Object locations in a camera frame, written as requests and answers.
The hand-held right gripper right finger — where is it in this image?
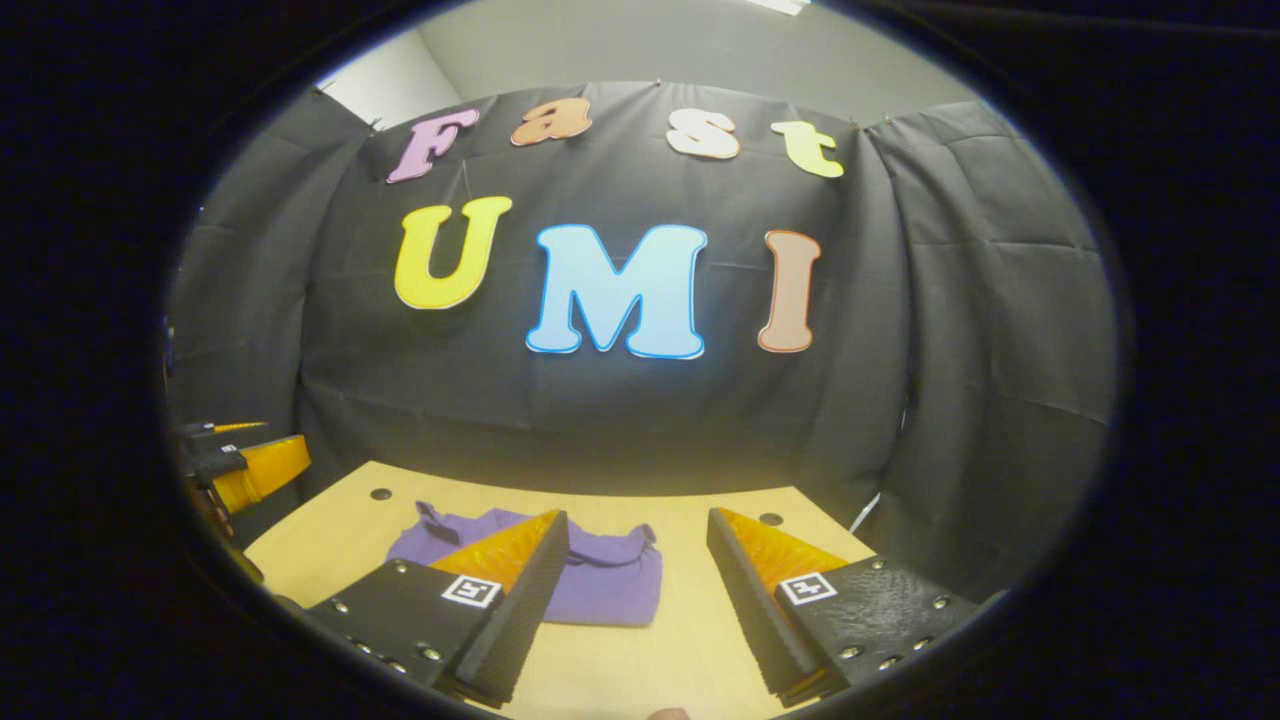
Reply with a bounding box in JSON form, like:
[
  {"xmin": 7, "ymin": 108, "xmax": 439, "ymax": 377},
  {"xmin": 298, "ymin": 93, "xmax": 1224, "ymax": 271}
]
[{"xmin": 706, "ymin": 506, "xmax": 981, "ymax": 706}]

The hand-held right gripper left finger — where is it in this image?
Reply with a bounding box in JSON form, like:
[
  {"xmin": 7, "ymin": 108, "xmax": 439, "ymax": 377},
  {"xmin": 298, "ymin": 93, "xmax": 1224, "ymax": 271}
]
[{"xmin": 305, "ymin": 508, "xmax": 571, "ymax": 709}]

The purple button shirt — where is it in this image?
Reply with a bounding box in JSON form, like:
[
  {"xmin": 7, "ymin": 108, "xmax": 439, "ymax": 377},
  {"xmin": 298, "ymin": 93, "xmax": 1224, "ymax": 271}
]
[{"xmin": 386, "ymin": 500, "xmax": 664, "ymax": 628}]

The black backdrop cloth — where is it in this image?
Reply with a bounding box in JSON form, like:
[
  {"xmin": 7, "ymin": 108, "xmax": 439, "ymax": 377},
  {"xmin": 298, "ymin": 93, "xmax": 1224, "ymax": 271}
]
[{"xmin": 165, "ymin": 80, "xmax": 1118, "ymax": 601}]

